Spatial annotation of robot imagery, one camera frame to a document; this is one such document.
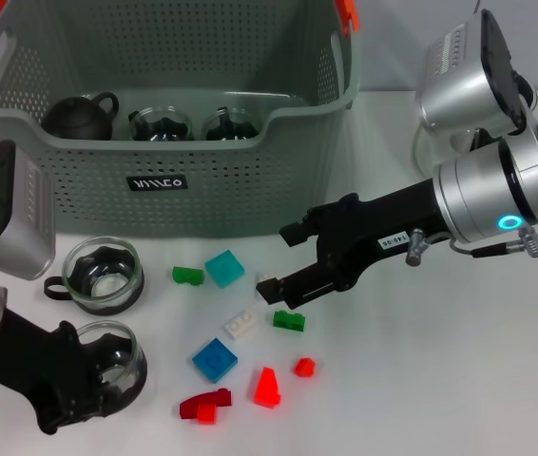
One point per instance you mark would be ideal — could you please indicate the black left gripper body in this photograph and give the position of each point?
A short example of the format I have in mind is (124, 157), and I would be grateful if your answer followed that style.
(45, 375)

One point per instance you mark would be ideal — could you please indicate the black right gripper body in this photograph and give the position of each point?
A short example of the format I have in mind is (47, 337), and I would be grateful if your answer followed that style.
(369, 233)

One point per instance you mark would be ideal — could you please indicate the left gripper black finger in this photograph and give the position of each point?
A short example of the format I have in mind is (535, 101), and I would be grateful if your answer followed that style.
(109, 356)
(102, 404)

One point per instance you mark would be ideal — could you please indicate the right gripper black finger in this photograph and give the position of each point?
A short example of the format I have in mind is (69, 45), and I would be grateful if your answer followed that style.
(297, 290)
(300, 233)

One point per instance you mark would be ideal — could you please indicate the glass teacup black holder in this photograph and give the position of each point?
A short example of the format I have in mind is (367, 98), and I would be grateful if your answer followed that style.
(231, 128)
(162, 126)
(102, 266)
(140, 370)

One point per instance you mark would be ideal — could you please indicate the grey perforated storage bin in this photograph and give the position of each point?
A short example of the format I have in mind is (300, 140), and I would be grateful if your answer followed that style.
(107, 157)

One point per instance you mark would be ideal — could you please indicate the green toy brick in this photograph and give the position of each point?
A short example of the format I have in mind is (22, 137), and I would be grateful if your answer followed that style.
(289, 322)
(187, 274)

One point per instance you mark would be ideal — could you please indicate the white toy plate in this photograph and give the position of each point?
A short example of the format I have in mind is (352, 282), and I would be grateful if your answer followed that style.
(263, 278)
(240, 325)

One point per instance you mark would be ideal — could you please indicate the clear cyan toy tile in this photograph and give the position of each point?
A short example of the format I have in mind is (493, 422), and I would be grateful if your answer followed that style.
(225, 268)

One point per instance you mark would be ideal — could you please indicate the small red toy brick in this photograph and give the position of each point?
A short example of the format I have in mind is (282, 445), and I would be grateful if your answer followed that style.
(304, 368)

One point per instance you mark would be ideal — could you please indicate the dark red arch brick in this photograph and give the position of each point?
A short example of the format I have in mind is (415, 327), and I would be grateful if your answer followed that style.
(190, 407)

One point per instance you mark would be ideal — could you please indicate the red-orange slope brick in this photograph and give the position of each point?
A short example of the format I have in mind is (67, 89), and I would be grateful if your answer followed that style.
(267, 389)

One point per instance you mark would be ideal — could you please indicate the blue toy tile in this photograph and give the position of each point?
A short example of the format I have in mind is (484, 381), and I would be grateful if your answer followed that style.
(214, 361)

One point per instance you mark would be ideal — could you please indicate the dark clay teapot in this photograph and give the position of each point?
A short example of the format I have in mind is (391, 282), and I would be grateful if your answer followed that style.
(76, 119)

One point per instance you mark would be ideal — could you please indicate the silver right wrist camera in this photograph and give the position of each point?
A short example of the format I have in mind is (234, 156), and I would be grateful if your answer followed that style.
(464, 95)

